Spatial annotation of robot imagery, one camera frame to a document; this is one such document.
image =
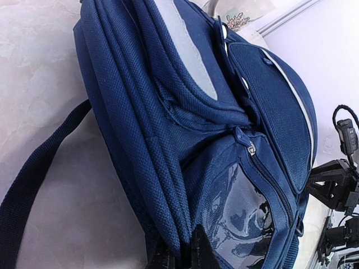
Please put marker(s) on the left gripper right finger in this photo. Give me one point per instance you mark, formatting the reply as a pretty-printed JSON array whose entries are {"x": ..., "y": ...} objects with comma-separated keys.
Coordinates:
[{"x": 202, "y": 255}]

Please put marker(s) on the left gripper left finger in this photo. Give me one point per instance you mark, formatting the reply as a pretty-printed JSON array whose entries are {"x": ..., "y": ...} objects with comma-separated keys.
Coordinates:
[{"x": 162, "y": 258}]

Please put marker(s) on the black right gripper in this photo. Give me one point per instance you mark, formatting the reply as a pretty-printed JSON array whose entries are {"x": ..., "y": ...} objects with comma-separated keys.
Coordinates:
[{"x": 345, "y": 198}]

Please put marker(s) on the navy blue student backpack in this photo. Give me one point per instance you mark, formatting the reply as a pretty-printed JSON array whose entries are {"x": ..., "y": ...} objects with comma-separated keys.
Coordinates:
[{"x": 203, "y": 128}]

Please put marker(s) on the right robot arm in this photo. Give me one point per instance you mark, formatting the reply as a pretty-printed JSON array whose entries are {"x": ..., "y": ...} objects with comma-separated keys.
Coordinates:
[{"x": 345, "y": 236}]

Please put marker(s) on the beige patterned ceramic mug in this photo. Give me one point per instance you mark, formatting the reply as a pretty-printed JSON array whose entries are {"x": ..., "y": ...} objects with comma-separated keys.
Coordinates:
[{"x": 237, "y": 14}]

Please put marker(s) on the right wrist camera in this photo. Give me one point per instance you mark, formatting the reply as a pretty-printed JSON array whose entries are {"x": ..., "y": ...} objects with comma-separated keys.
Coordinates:
[{"x": 347, "y": 133}]

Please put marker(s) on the right aluminium frame post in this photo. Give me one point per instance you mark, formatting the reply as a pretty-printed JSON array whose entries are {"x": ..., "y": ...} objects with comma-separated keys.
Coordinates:
[{"x": 285, "y": 17}]

